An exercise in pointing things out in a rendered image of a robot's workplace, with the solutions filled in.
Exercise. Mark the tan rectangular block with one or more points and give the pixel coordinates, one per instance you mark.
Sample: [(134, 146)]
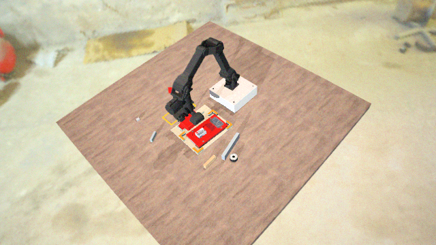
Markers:
[(209, 161)]

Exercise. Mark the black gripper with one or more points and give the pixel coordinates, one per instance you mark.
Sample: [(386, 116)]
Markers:
[(196, 117)]

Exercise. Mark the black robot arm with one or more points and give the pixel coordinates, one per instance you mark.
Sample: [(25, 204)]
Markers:
[(184, 81)]

